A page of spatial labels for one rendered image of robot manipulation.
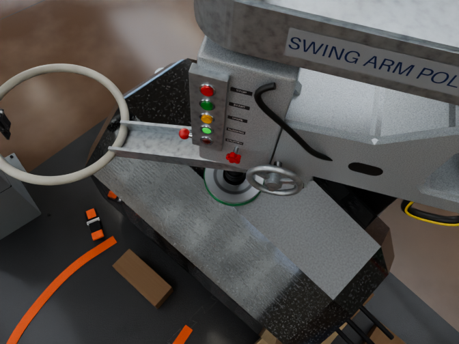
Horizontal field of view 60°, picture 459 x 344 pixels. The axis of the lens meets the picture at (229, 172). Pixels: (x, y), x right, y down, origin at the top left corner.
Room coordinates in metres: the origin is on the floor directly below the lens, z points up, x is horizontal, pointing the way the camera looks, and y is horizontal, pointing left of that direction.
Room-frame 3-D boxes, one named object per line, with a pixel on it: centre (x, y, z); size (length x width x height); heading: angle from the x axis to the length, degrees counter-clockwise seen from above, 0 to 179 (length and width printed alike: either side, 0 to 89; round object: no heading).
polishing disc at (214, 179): (0.61, -0.02, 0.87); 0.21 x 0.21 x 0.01
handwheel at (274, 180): (0.48, -0.12, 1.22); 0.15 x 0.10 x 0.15; 83
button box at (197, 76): (0.51, 0.06, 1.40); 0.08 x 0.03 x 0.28; 83
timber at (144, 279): (0.35, 0.36, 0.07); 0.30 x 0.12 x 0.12; 57
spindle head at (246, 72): (0.60, -0.10, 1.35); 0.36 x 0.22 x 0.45; 83
